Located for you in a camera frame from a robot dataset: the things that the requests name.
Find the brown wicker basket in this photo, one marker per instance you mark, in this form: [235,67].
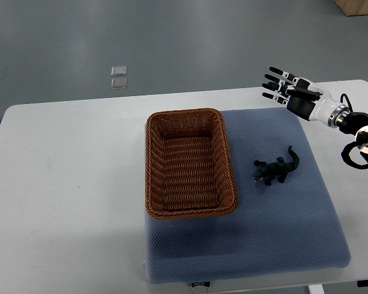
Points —
[188,166]

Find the upper square floor plate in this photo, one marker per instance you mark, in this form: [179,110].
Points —
[118,71]

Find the blue grey foam cushion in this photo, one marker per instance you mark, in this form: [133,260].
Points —
[284,227]

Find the square floor plate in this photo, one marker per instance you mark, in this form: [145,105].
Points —
[119,83]
[118,71]

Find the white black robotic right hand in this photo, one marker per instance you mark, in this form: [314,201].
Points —
[304,98]

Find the lower square floor plate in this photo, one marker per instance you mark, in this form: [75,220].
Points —
[119,83]

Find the wooden box corner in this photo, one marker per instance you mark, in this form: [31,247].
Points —
[353,7]

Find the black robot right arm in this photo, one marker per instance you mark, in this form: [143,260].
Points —
[356,124]

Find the dark toy crocodile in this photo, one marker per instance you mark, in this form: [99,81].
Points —
[276,170]

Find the white table leg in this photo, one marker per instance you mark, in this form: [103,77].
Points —
[316,289]

